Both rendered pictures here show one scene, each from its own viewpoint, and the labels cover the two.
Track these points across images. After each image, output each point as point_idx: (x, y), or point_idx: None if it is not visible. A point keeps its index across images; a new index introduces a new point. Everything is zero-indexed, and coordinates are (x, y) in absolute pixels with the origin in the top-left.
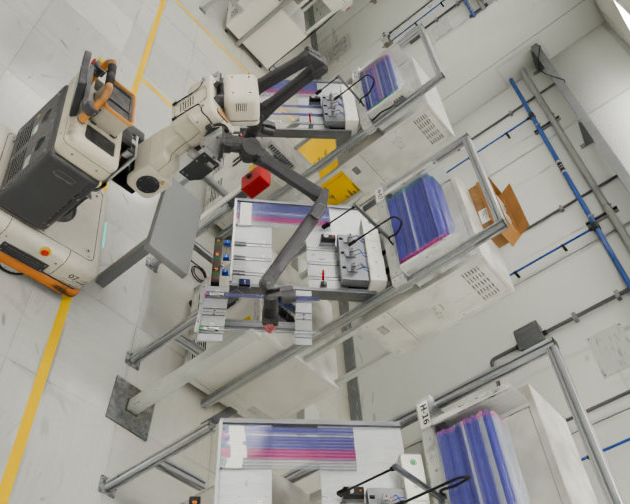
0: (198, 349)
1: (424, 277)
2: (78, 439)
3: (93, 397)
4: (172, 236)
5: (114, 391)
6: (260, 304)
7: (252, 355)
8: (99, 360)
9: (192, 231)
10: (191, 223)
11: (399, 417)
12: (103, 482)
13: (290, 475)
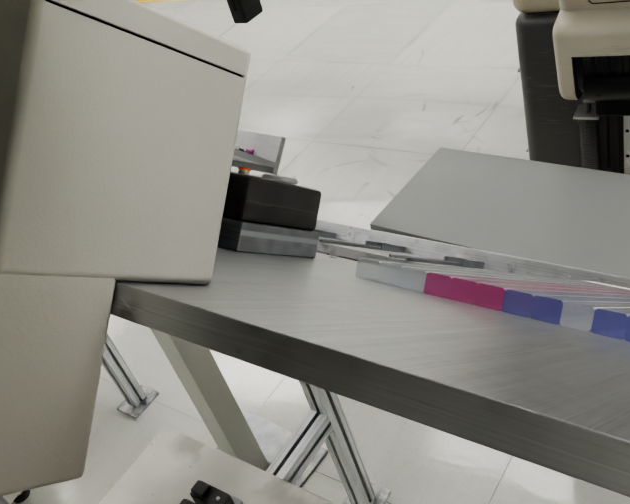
0: (269, 470)
1: None
2: (223, 364)
3: (287, 396)
4: (496, 194)
5: (291, 435)
6: (267, 474)
7: None
8: (363, 418)
9: (559, 254)
10: (600, 254)
11: None
12: (146, 393)
13: None
